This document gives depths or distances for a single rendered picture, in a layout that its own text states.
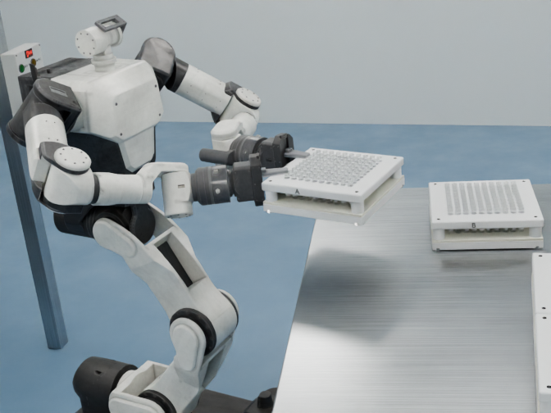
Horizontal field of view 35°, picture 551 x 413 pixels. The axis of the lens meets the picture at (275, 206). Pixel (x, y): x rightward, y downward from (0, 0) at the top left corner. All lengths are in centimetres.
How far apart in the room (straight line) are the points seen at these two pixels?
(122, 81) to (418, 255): 84
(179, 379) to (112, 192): 78
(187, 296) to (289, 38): 363
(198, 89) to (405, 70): 333
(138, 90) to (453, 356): 107
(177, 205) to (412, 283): 55
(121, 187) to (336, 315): 54
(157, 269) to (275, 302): 140
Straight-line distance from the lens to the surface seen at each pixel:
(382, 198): 199
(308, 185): 195
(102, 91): 220
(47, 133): 201
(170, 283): 238
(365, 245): 209
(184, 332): 236
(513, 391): 159
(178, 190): 201
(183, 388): 255
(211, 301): 239
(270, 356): 336
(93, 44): 224
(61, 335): 362
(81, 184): 191
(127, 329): 367
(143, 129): 231
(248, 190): 202
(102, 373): 276
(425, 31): 561
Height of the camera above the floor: 179
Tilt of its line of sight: 23 degrees down
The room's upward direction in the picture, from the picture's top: 5 degrees counter-clockwise
